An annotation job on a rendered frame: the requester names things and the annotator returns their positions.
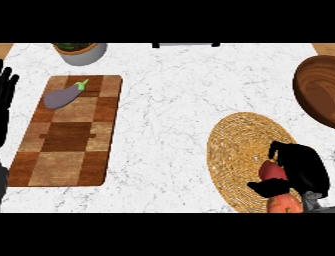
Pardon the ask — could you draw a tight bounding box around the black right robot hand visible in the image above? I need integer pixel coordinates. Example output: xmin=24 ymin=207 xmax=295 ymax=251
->
xmin=245 ymin=140 xmax=332 ymax=200

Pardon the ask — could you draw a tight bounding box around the red orange bell pepper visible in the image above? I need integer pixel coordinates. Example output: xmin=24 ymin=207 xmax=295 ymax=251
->
xmin=257 ymin=159 xmax=306 ymax=214

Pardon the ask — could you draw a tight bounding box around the brown wooden bowl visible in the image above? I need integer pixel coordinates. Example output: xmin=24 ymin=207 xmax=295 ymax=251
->
xmin=291 ymin=54 xmax=335 ymax=132

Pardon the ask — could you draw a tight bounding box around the grey plant pot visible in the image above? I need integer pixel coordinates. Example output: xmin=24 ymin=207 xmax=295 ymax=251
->
xmin=50 ymin=43 xmax=109 ymax=67

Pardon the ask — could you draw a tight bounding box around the purple eggplant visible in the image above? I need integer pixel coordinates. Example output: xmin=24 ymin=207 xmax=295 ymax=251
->
xmin=41 ymin=78 xmax=90 ymax=110

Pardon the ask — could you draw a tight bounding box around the checkered wooden cutting board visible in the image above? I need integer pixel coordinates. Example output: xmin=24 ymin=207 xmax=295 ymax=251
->
xmin=6 ymin=74 xmax=124 ymax=188

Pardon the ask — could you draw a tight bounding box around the round woven straw placemat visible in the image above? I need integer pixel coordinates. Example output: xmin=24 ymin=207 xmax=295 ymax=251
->
xmin=205 ymin=111 xmax=306 ymax=214

